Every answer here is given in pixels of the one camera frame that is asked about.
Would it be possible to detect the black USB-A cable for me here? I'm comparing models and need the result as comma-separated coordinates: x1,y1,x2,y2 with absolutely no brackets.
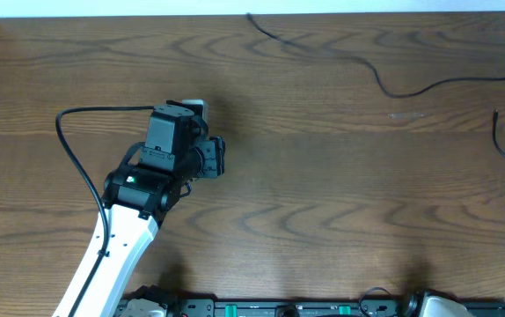
245,11,505,100

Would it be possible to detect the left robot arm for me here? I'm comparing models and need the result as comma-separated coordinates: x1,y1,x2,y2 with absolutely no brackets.
55,100,226,316

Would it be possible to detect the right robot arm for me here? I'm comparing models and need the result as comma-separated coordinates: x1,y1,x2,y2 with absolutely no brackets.
399,289,473,317

